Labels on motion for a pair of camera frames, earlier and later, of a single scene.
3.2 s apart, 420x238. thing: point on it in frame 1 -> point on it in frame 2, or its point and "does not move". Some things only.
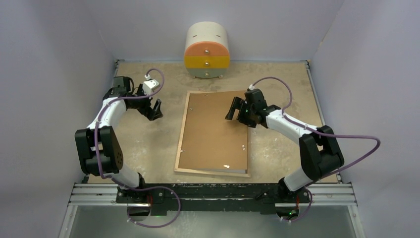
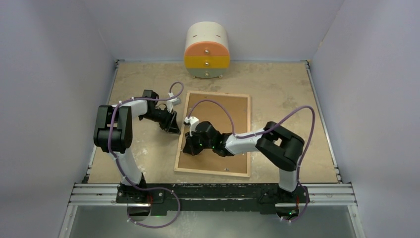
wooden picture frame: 180,143 does not move
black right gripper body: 245,115 -> 197,144
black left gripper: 150,113 -> 173,127
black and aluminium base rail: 267,199 does not move
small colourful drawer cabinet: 207,50 does not move
